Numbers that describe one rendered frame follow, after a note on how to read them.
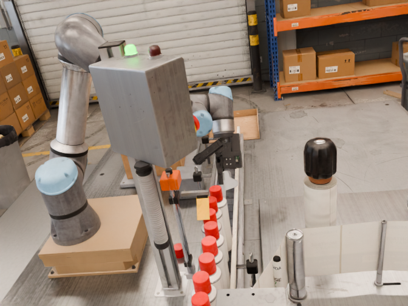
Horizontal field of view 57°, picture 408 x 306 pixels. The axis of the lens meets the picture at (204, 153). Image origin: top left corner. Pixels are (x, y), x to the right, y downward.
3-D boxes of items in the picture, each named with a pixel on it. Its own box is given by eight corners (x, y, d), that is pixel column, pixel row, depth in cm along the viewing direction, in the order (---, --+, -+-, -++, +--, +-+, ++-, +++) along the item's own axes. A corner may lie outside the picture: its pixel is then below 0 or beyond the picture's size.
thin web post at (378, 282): (384, 286, 89) (390, 223, 80) (375, 287, 89) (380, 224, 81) (381, 280, 91) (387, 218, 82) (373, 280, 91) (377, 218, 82)
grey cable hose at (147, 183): (169, 250, 82) (148, 167, 72) (153, 251, 82) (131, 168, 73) (171, 239, 85) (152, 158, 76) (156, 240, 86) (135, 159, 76)
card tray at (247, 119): (259, 138, 180) (258, 131, 178) (206, 143, 184) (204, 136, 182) (257, 115, 207) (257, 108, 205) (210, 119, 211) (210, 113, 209)
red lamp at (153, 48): (155, 59, 68) (152, 47, 67) (146, 59, 70) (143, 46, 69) (165, 55, 70) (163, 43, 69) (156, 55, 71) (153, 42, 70)
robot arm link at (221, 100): (204, 91, 128) (229, 90, 129) (206, 122, 127) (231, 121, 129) (208, 85, 120) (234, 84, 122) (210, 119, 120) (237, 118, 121)
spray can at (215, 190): (234, 252, 106) (225, 192, 97) (215, 254, 107) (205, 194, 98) (232, 240, 111) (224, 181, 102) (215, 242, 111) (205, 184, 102)
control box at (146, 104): (166, 170, 70) (144, 70, 62) (112, 152, 81) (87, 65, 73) (201, 147, 77) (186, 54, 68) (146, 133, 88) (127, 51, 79)
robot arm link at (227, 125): (209, 120, 121) (213, 123, 129) (210, 135, 121) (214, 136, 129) (233, 118, 120) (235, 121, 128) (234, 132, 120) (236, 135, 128)
